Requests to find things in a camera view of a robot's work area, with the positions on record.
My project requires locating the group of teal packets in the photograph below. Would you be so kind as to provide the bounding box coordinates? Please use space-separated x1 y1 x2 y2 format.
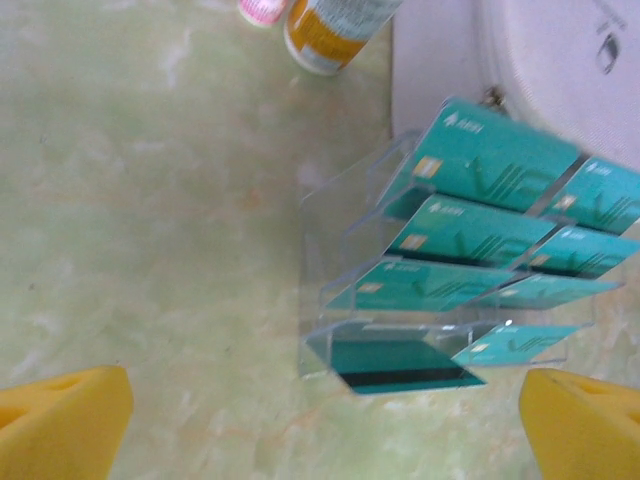
297 97 640 396

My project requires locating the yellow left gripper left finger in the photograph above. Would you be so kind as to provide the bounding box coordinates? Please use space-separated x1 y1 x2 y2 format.
0 364 135 480

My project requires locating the orange label pill bottle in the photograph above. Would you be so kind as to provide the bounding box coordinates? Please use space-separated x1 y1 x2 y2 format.
283 0 404 76

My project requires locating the small pink label bottle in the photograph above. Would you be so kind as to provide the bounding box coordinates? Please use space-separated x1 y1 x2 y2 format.
237 0 289 27

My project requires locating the white zip medicine case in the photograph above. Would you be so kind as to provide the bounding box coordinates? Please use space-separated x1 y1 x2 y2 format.
392 0 640 169

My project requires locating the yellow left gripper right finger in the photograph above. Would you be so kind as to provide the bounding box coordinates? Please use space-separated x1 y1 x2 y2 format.
517 368 640 480

